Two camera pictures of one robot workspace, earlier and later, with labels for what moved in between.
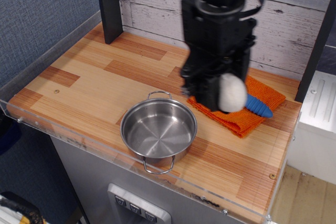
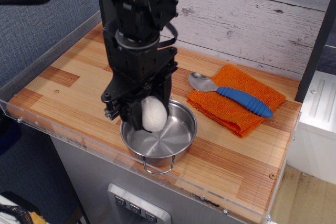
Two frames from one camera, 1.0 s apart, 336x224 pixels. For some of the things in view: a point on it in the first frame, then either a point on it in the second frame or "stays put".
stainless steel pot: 159,129 stays put
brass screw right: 272,176 stays put
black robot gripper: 211,36 -> 140,69
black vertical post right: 318,48 stays put
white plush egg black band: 232,93 -> 154,114
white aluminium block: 312,145 stays put
